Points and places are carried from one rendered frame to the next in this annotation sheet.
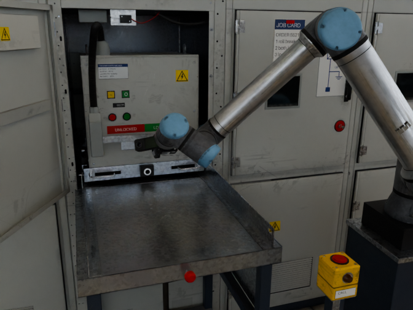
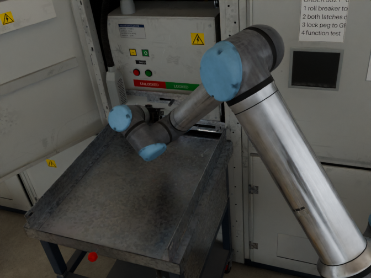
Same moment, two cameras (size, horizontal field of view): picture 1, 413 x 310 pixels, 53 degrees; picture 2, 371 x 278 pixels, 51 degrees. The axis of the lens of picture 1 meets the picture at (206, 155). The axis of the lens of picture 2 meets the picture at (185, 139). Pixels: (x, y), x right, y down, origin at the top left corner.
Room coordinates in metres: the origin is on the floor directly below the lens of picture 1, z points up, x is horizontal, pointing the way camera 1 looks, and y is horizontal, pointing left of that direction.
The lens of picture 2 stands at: (0.60, -0.82, 1.87)
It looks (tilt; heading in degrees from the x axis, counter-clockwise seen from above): 35 degrees down; 41
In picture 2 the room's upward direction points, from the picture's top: 7 degrees counter-clockwise
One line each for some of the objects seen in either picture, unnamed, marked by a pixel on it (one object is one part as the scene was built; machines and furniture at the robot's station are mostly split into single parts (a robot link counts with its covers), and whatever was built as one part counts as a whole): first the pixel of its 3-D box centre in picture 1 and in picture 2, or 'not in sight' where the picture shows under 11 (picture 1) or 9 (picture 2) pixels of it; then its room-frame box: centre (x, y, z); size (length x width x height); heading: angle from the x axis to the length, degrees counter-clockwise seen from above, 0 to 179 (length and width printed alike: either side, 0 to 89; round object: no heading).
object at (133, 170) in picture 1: (145, 168); (171, 119); (1.76, 0.27, 0.89); 0.54 x 0.05 x 0.06; 108
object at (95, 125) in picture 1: (95, 133); (116, 87); (1.61, 0.45, 1.09); 0.08 x 0.05 x 0.17; 18
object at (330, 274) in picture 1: (337, 275); not in sight; (0.99, -0.37, 0.85); 0.08 x 0.08 x 0.10; 18
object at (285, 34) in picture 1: (288, 43); (323, 11); (1.87, -0.36, 1.44); 0.15 x 0.01 x 0.21; 108
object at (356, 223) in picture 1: (405, 234); not in sight; (1.44, -0.78, 0.74); 0.32 x 0.32 x 0.02; 15
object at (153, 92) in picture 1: (144, 113); (163, 72); (1.74, 0.27, 1.15); 0.48 x 0.01 x 0.48; 108
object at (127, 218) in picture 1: (163, 221); (138, 185); (1.38, 0.16, 0.82); 0.68 x 0.62 x 0.06; 18
